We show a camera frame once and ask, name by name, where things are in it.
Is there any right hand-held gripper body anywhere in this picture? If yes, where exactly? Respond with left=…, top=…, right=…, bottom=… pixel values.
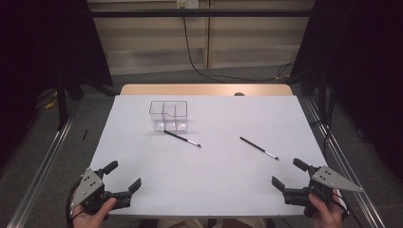
left=281, top=164, right=364, bottom=219

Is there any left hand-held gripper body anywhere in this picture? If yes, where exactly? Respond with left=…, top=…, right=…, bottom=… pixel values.
left=69, top=167, right=132, bottom=217

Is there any black pen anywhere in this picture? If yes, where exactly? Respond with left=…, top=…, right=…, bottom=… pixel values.
left=239, top=136, right=280, bottom=162
left=163, top=129, right=202, bottom=148

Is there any clear plastic organizer box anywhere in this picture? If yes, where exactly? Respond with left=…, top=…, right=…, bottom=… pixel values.
left=148, top=100, right=189, bottom=133

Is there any person's right hand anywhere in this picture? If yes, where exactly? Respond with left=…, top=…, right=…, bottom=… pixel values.
left=307, top=188, right=345, bottom=228

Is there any person's left hand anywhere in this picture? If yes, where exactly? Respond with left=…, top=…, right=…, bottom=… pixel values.
left=70, top=197, right=119, bottom=228

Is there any white table sheet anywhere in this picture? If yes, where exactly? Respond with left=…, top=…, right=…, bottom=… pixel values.
left=89, top=94, right=345, bottom=219

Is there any black metal stand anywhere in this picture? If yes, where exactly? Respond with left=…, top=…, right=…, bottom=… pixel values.
left=55, top=74, right=69, bottom=131
left=317, top=69, right=328, bottom=123

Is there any dark curtain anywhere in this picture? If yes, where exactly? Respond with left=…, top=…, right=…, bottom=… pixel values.
left=0, top=0, right=114, bottom=167
left=289, top=0, right=403, bottom=175

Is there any left hand-held gripper cable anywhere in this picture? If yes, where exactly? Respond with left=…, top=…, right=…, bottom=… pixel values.
left=65, top=179, right=84, bottom=228

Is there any hand-held gripper cable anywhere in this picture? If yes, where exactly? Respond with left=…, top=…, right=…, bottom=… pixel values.
left=332, top=191, right=350, bottom=220
left=65, top=179, right=84, bottom=228

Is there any right hand-held gripper cable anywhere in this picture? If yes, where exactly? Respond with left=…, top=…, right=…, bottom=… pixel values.
left=332, top=191, right=350, bottom=220

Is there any aluminium floor rail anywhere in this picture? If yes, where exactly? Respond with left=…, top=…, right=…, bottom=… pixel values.
left=303, top=96, right=387, bottom=228
left=6, top=101, right=82, bottom=228

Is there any black wall cable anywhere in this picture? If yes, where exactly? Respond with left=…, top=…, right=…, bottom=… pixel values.
left=182, top=8, right=296, bottom=84

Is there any black horizontal frame bar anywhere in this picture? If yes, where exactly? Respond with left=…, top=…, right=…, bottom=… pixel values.
left=89, top=9, right=313, bottom=19

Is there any white wall socket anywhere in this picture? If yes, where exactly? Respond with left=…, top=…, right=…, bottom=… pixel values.
left=176, top=0, right=200, bottom=10

